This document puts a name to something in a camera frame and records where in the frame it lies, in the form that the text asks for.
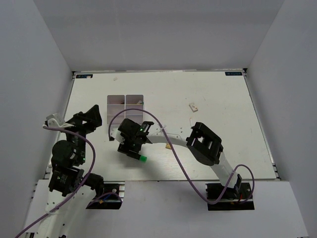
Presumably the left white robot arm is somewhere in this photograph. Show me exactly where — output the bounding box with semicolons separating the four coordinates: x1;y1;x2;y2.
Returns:
35;105;105;238

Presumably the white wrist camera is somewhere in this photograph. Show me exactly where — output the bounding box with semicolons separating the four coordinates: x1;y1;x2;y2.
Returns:
109;128;124;143
44;113;65;128

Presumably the right blue corner label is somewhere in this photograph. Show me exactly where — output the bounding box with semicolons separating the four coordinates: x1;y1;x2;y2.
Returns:
225;71;243;76

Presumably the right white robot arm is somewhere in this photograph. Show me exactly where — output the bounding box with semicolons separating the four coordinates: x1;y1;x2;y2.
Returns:
109;119;243;205

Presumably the green black highlighter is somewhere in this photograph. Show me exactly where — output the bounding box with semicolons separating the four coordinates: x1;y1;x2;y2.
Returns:
137;155;147;163

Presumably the white boxed eraser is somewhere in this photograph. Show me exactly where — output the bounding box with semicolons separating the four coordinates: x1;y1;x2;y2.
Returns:
189;103;198;113

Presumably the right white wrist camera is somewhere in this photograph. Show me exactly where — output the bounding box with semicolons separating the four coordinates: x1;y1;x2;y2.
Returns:
109;128;124;143

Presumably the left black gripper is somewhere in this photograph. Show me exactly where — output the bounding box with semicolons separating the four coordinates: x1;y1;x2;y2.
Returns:
61;104;103;163

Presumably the blue corner label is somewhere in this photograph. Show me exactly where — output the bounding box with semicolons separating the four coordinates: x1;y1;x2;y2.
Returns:
76;74;93;79
225;71;243;76

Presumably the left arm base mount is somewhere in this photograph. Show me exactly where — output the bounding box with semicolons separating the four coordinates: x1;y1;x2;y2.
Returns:
86;182;125;210

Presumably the right white organizer box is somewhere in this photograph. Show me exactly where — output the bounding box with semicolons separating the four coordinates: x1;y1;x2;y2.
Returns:
125;95;144;116

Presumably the left white organizer box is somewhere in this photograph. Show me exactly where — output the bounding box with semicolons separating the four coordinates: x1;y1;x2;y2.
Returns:
106;95;125;124

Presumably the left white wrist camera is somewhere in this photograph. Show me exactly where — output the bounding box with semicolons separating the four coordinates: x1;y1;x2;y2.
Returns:
44;113;65;128

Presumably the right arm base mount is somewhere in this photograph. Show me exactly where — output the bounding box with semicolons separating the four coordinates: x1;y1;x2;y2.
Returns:
206;182;255;211

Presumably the left blue corner label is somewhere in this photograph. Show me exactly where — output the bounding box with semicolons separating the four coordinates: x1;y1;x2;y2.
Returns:
76;74;93;79

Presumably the white organizer box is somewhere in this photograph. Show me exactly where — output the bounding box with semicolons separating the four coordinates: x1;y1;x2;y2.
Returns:
106;95;125;124
125;95;144;116

